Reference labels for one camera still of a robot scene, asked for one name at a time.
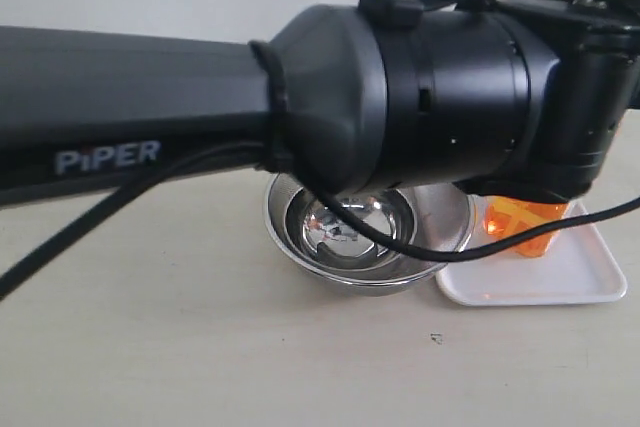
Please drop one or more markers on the small stainless steel bowl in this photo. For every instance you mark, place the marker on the small stainless steel bowl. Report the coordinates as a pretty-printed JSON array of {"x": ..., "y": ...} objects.
[{"x": 325, "y": 239}]

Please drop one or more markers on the white rectangular plastic tray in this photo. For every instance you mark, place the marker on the white rectangular plastic tray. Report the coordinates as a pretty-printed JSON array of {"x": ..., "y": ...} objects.
[{"x": 578, "y": 268}]

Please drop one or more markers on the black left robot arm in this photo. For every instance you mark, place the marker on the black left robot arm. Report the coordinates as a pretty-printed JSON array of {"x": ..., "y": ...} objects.
[{"x": 518, "y": 98}]

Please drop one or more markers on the orange pump soap bottle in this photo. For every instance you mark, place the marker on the orange pump soap bottle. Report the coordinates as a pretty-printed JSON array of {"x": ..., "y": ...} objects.
[{"x": 505, "y": 217}]

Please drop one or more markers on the steel mesh strainer basket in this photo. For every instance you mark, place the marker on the steel mesh strainer basket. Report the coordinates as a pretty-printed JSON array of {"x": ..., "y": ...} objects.
[{"x": 445, "y": 222}]

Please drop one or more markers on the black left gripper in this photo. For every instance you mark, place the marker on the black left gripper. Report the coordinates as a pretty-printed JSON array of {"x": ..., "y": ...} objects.
[{"x": 581, "y": 81}]

